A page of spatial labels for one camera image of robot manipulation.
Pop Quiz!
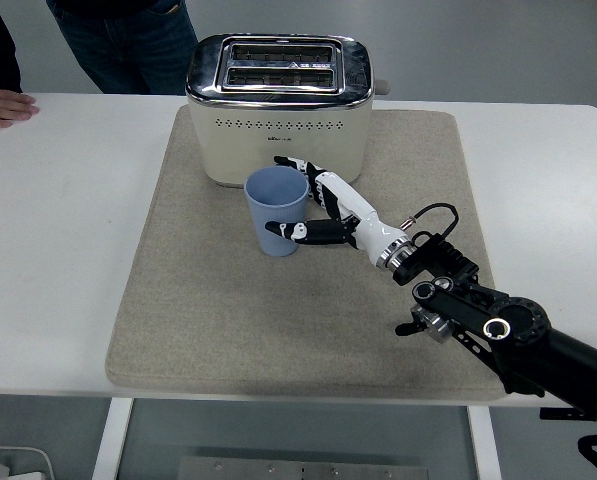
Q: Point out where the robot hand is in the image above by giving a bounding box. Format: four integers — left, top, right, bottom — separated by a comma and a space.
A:
264, 155, 407, 268

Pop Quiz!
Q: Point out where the light blue plastic cup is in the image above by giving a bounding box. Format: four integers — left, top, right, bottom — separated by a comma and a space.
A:
243, 166, 311, 258

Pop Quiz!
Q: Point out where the cream and chrome toaster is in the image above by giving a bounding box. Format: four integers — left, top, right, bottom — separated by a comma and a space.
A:
183, 33, 392, 190

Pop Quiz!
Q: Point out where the beige felt table mat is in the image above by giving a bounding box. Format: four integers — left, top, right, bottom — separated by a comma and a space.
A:
103, 107, 517, 402

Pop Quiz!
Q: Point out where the white table leg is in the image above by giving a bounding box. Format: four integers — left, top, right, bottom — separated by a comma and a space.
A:
91, 398, 135, 480
466, 404, 504, 480

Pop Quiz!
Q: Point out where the grey metal plate with screws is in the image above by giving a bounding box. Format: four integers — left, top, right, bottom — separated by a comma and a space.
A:
177, 455, 432, 480

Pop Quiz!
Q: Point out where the black table control panel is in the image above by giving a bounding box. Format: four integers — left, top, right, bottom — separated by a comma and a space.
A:
538, 406, 590, 421

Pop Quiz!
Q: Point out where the person in blue jeans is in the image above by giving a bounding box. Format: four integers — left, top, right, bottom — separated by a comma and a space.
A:
45, 0, 200, 96

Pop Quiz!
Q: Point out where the person's hand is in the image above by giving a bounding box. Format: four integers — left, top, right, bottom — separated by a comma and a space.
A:
0, 85, 41, 130

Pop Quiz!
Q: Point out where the grey plastic bin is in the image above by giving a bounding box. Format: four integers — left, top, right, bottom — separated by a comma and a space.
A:
0, 445, 56, 480

